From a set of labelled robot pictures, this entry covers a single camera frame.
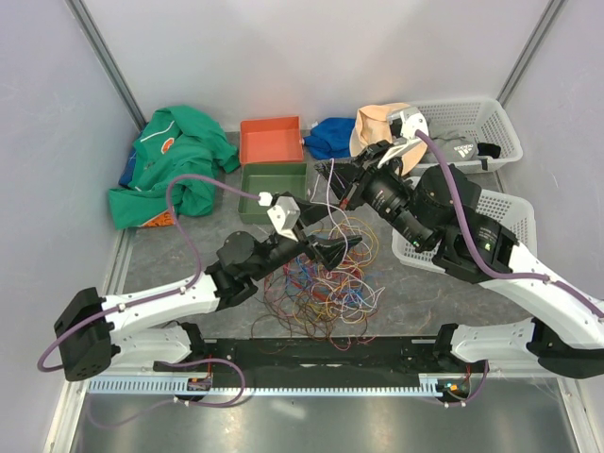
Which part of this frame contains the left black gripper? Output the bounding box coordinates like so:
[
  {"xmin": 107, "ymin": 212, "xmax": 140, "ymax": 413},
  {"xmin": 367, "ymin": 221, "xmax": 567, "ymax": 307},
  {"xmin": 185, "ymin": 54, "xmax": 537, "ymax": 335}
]
[{"xmin": 250, "ymin": 193, "xmax": 362, "ymax": 282}]

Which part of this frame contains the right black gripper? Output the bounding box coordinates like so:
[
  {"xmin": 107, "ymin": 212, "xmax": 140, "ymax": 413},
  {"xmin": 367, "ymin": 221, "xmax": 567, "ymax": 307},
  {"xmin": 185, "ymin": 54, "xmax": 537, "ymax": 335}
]
[{"xmin": 316, "ymin": 139, "xmax": 433, "ymax": 250}]

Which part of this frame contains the white wire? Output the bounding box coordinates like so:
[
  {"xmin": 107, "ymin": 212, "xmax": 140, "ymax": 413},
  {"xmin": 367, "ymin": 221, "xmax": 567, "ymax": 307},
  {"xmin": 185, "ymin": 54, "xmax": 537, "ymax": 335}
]
[{"xmin": 306, "ymin": 158, "xmax": 360, "ymax": 246}]

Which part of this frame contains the colourful wire bundle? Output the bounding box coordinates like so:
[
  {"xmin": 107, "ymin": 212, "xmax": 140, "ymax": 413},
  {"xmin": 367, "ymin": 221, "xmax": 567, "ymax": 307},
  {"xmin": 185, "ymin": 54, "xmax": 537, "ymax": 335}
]
[{"xmin": 252, "ymin": 214, "xmax": 383, "ymax": 350}]

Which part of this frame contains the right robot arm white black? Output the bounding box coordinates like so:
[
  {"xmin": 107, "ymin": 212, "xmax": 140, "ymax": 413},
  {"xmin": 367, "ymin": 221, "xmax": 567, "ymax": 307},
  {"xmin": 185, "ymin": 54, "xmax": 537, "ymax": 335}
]
[{"xmin": 315, "ymin": 142, "xmax": 603, "ymax": 379}]

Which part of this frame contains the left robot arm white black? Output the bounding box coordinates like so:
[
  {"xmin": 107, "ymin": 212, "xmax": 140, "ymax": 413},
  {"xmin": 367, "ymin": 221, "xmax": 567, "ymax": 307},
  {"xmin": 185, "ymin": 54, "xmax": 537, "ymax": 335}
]
[{"xmin": 53, "ymin": 193, "xmax": 362, "ymax": 381}]

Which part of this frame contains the blue cloth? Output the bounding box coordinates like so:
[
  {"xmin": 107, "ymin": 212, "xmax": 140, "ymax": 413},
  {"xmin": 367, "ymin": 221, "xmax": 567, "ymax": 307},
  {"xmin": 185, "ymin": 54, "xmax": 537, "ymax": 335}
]
[{"xmin": 303, "ymin": 117, "xmax": 356, "ymax": 160}]

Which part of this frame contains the green plastic tray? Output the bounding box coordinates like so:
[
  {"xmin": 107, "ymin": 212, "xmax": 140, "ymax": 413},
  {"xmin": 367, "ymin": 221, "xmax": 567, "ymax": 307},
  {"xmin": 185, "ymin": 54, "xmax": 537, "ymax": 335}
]
[{"xmin": 238, "ymin": 162, "xmax": 307, "ymax": 226}]

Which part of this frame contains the peach bucket hat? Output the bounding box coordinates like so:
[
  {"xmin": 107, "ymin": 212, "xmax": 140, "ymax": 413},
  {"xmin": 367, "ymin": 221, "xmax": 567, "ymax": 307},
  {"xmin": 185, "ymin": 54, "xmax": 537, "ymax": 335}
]
[{"xmin": 349, "ymin": 103, "xmax": 428, "ymax": 176}]

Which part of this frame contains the orange plastic tray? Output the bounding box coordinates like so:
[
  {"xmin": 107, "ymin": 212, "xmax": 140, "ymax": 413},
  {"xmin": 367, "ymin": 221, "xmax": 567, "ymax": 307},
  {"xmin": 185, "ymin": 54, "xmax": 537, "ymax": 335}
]
[{"xmin": 240, "ymin": 116, "xmax": 304, "ymax": 165}]

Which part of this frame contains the grey adidas garment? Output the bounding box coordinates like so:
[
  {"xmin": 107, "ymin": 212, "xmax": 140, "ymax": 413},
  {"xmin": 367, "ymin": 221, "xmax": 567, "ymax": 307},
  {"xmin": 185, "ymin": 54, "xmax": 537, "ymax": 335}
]
[{"xmin": 428, "ymin": 123, "xmax": 502, "ymax": 162}]

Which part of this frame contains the far white plastic basket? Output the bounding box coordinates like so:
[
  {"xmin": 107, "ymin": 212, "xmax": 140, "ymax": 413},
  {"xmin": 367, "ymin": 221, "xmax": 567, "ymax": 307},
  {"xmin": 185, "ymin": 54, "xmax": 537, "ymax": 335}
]
[{"xmin": 410, "ymin": 97, "xmax": 524, "ymax": 175}]

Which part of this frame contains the white plastic basket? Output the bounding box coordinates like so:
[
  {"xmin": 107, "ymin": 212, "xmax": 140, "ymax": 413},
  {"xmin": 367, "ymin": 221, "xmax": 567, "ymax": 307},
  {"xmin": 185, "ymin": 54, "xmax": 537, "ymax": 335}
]
[
  {"xmin": 392, "ymin": 189, "xmax": 538, "ymax": 274},
  {"xmin": 410, "ymin": 97, "xmax": 524, "ymax": 175}
]

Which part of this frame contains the green jacket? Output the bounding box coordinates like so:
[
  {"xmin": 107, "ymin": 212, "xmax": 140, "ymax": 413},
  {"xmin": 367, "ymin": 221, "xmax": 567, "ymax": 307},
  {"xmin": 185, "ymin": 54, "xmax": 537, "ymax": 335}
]
[{"xmin": 109, "ymin": 105, "xmax": 240, "ymax": 229}]

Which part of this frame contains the near white plastic basket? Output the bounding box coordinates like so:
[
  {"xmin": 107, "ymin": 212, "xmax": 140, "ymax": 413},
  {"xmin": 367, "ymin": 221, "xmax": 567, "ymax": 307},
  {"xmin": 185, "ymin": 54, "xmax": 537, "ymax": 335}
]
[{"xmin": 392, "ymin": 189, "xmax": 538, "ymax": 274}]

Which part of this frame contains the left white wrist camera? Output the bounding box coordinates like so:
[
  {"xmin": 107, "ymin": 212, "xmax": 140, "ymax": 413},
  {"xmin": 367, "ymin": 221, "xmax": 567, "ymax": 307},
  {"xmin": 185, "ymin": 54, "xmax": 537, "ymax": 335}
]
[{"xmin": 258, "ymin": 192, "xmax": 300, "ymax": 242}]

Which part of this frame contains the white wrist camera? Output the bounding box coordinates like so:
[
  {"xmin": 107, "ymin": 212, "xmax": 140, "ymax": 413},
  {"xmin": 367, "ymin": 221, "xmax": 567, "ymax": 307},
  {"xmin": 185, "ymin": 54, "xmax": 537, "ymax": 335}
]
[
  {"xmin": 258, "ymin": 192, "xmax": 300, "ymax": 242},
  {"xmin": 378, "ymin": 106, "xmax": 429, "ymax": 167}
]

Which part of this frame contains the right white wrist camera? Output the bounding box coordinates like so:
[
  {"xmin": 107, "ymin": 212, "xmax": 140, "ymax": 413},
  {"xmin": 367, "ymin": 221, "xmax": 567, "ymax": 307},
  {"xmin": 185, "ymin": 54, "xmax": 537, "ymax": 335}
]
[{"xmin": 378, "ymin": 106, "xmax": 429, "ymax": 167}]

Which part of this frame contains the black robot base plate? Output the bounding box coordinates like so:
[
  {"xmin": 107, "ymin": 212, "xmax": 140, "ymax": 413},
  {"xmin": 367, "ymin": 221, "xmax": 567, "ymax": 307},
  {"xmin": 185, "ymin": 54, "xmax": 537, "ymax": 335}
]
[{"xmin": 185, "ymin": 336, "xmax": 484, "ymax": 387}]

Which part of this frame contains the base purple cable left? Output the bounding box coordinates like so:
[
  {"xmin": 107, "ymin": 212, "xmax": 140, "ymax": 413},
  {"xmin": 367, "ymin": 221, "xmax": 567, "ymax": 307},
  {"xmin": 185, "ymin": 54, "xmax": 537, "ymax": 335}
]
[{"xmin": 86, "ymin": 356, "xmax": 250, "ymax": 429}]

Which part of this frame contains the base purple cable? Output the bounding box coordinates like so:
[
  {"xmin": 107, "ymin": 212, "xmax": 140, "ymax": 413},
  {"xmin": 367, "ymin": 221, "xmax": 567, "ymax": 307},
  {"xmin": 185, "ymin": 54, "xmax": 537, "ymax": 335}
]
[
  {"xmin": 86, "ymin": 356, "xmax": 250, "ymax": 429},
  {"xmin": 436, "ymin": 362, "xmax": 487, "ymax": 410}
]

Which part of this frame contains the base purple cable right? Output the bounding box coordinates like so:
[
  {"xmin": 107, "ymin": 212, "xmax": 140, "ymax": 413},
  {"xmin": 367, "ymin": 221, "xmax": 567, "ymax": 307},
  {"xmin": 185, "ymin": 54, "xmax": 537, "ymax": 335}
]
[{"xmin": 436, "ymin": 362, "xmax": 487, "ymax": 410}]

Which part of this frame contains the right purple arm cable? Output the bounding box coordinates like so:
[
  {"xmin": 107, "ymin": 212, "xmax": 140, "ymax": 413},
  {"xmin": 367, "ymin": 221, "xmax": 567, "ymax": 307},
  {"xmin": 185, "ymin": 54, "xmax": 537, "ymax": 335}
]
[{"xmin": 417, "ymin": 131, "xmax": 604, "ymax": 318}]

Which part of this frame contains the light blue cable duct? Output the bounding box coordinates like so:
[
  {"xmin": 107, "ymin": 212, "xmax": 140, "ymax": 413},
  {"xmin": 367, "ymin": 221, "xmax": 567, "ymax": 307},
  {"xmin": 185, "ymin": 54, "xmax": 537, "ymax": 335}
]
[{"xmin": 88, "ymin": 376, "xmax": 451, "ymax": 397}]

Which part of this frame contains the right aluminium frame post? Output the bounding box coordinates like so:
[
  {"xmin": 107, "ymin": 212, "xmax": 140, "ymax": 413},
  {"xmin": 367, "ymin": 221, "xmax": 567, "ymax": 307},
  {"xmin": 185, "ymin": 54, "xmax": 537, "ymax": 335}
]
[{"xmin": 496, "ymin": 0, "xmax": 567, "ymax": 108}]

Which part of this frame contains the aluminium frame post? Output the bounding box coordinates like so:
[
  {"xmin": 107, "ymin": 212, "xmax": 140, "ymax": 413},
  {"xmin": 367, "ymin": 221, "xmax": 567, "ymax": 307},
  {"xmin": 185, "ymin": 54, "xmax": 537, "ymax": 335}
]
[
  {"xmin": 496, "ymin": 0, "xmax": 567, "ymax": 108},
  {"xmin": 65, "ymin": 0, "xmax": 146, "ymax": 131}
]

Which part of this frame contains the left aluminium frame post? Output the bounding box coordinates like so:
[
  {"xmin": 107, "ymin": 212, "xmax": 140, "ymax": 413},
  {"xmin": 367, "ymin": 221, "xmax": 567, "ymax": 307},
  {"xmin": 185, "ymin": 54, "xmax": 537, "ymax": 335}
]
[{"xmin": 65, "ymin": 0, "xmax": 146, "ymax": 131}]

